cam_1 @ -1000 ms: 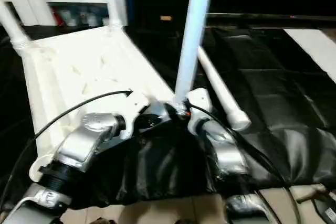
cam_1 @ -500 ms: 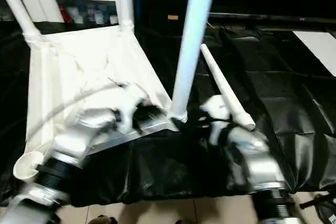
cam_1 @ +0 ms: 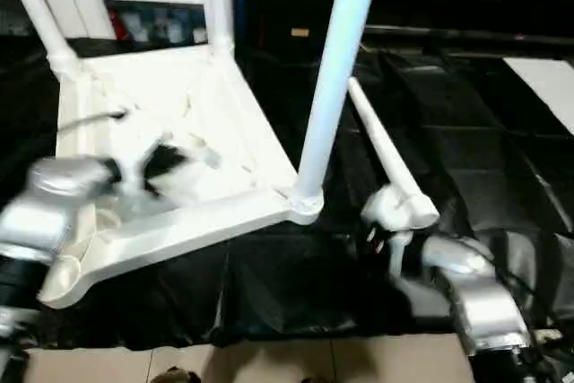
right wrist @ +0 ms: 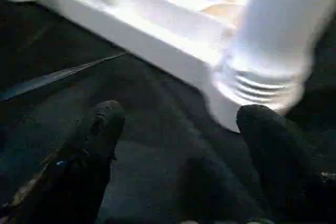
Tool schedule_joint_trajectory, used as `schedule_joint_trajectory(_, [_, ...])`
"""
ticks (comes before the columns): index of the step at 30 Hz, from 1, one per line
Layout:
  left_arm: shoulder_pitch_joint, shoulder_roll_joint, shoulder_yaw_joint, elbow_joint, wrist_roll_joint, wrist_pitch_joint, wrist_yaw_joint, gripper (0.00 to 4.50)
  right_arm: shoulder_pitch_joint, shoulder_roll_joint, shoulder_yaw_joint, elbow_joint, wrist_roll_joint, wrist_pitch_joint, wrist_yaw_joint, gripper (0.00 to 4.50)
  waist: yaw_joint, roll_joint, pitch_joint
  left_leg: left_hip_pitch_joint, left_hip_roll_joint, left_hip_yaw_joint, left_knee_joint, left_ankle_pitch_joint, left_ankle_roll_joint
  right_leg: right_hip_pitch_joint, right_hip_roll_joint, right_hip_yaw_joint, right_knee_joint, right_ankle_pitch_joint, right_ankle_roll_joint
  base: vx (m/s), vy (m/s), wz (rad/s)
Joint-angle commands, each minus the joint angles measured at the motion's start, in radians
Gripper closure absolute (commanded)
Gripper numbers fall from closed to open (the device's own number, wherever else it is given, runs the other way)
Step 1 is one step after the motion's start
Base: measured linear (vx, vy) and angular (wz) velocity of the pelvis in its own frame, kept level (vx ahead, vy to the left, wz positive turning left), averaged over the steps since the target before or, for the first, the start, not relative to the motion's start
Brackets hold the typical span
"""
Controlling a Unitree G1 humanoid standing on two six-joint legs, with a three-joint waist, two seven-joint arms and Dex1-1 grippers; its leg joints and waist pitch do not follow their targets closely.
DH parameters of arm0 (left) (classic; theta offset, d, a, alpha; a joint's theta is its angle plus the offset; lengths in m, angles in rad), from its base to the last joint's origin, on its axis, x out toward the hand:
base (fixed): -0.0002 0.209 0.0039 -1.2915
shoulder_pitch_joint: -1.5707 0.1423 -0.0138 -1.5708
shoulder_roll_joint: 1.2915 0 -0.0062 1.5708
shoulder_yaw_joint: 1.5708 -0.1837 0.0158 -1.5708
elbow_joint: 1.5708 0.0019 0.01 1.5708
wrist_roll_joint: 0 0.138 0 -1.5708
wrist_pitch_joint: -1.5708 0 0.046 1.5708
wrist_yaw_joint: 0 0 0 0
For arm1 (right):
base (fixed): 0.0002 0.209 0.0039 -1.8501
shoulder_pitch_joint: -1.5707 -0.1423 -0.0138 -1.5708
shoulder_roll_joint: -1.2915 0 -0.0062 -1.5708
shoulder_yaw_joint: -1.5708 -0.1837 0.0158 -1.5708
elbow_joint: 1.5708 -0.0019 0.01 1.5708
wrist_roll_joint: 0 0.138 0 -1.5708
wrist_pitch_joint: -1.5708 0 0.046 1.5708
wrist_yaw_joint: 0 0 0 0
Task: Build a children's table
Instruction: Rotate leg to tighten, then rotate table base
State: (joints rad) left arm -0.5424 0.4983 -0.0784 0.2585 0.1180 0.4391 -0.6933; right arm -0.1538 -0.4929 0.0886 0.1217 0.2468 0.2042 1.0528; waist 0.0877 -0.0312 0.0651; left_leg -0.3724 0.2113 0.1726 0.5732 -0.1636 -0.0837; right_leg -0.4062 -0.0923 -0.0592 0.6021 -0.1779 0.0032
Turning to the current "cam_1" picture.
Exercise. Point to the white plastic table top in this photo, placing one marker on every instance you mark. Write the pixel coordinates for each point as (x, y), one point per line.
(224, 96)

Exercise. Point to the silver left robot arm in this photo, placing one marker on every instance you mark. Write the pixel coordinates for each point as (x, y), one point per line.
(45, 213)

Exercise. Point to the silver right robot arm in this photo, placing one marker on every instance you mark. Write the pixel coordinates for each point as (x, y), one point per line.
(484, 302)

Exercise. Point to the black work mat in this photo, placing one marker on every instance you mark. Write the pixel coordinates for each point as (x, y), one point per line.
(269, 284)

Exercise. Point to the red bottle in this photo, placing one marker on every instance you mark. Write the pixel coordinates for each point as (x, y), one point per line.
(115, 24)

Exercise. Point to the small tan tag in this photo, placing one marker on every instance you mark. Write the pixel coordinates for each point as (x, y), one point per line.
(300, 32)

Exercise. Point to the dark left robot foot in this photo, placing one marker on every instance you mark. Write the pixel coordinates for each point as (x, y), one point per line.
(182, 376)

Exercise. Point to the white flat board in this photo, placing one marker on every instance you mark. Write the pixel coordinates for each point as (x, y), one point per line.
(547, 87)

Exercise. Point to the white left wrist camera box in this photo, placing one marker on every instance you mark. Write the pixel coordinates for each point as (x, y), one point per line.
(133, 177)

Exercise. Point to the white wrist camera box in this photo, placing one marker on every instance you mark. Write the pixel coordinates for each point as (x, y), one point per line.
(386, 208)
(133, 177)

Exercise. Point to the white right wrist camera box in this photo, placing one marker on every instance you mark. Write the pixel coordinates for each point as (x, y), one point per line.
(386, 208)

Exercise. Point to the black rail bar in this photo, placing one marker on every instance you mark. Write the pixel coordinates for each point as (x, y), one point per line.
(466, 35)

